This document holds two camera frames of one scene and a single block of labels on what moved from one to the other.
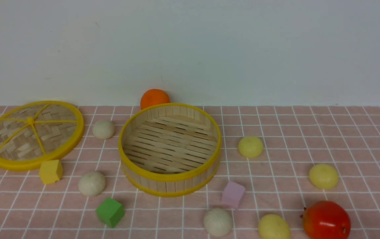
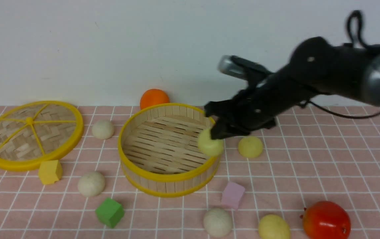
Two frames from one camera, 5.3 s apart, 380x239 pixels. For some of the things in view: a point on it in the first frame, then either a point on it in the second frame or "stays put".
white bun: [218, 221] stays put
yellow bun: [250, 146] stays put
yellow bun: [323, 176] → [209, 146]
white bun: [92, 183] stays put
